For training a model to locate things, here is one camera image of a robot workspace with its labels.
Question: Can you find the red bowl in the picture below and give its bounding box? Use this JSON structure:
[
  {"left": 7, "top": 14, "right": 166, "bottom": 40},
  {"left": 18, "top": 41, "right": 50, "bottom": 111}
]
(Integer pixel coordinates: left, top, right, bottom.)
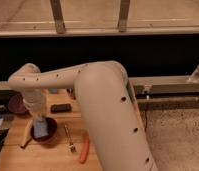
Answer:
[{"left": 30, "top": 117, "right": 57, "bottom": 144}]

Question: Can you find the purple bowl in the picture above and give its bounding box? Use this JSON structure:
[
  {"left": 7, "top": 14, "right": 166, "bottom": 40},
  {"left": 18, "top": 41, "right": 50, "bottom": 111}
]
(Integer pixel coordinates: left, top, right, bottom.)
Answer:
[{"left": 8, "top": 94, "right": 27, "bottom": 114}]

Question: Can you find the blue sponge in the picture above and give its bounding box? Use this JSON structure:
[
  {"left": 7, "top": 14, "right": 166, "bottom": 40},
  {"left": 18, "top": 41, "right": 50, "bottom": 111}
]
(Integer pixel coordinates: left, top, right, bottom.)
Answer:
[{"left": 33, "top": 120, "right": 48, "bottom": 138}]

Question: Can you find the orange carrot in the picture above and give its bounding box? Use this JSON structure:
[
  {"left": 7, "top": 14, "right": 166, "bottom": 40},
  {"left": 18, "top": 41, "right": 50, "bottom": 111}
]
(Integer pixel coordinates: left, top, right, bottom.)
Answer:
[{"left": 79, "top": 135, "right": 90, "bottom": 164}]

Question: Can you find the blue plastic cup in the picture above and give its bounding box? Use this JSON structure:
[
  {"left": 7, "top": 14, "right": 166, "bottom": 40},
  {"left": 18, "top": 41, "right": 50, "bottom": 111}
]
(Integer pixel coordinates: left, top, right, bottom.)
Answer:
[{"left": 48, "top": 88, "right": 58, "bottom": 94}]

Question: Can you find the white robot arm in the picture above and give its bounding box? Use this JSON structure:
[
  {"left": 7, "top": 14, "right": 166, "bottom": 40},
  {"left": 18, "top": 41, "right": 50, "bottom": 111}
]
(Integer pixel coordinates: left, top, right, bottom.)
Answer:
[{"left": 8, "top": 61, "right": 158, "bottom": 171}]

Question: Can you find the black rectangular case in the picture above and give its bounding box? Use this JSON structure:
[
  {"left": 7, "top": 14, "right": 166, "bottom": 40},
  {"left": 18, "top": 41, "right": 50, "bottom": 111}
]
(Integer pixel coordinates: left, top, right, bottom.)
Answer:
[{"left": 50, "top": 104, "right": 72, "bottom": 113}]

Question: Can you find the silver fork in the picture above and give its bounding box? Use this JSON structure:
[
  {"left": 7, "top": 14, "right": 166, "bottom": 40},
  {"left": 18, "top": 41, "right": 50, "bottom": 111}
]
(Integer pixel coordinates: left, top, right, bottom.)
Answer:
[{"left": 64, "top": 124, "right": 76, "bottom": 153}]

